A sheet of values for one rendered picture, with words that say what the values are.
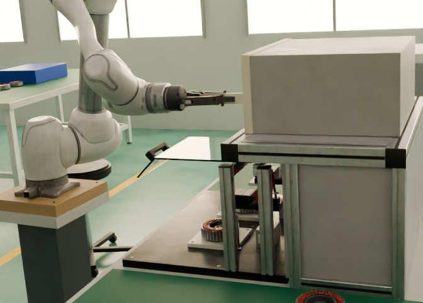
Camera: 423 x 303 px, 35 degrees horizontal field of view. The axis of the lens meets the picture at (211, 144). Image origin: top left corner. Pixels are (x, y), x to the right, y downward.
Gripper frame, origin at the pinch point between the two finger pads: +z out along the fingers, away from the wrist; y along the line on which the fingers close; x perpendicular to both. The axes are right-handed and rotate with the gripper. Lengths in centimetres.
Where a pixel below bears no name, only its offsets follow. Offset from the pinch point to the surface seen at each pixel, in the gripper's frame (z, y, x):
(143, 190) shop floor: -169, -260, -118
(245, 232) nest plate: 0.4, -0.5, -40.0
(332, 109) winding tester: 29.9, 14.5, -0.2
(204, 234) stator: -8.8, 8.5, -38.1
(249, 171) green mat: -21, -73, -43
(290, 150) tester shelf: 21.8, 25.7, -7.8
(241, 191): 1.2, 3.3, -26.1
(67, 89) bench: -250, -295, -45
